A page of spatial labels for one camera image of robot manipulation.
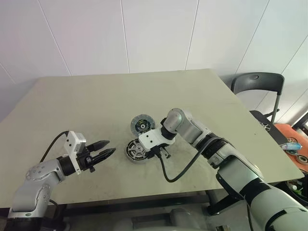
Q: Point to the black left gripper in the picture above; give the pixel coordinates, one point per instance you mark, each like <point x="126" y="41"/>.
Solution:
<point x="85" y="161"/>

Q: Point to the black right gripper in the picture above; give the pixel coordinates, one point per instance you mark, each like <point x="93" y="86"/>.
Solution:
<point x="156" y="151"/>

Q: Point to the silver metal disc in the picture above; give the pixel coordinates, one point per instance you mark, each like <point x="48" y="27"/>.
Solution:
<point x="134" y="151"/>

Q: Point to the grey disc with yellow label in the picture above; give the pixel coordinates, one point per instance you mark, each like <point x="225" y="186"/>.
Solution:
<point x="142" y="125"/>

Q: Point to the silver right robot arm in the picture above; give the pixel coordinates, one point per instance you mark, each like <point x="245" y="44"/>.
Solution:
<point x="231" y="158"/>

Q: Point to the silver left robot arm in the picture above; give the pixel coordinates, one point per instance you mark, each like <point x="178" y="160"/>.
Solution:
<point x="36" y="187"/>

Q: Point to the silver spoked wheel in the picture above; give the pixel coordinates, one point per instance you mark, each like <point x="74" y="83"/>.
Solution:
<point x="266" y="126"/>

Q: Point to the black flat board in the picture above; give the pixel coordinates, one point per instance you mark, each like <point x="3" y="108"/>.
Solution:
<point x="274" y="134"/>

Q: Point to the grey folding chair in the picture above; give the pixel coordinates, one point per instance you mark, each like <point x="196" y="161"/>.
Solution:
<point x="257" y="81"/>

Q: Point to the orange cloth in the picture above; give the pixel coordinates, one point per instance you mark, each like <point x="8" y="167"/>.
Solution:
<point x="292" y="161"/>

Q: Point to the blue and white tube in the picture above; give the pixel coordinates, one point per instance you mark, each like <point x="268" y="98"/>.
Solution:
<point x="292" y="146"/>

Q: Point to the black bin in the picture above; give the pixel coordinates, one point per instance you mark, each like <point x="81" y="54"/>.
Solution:
<point x="293" y="199"/>

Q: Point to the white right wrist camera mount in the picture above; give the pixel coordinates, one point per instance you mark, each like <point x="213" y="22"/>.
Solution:
<point x="151" y="139"/>

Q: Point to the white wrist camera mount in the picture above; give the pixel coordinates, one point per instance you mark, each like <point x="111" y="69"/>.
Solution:
<point x="151" y="139"/>
<point x="71" y="146"/>

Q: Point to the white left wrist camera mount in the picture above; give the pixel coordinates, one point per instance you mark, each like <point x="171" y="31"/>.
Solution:
<point x="71" y="146"/>

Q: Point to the black table frame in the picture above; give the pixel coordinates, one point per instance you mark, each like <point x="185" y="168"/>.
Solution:
<point x="134" y="199"/>

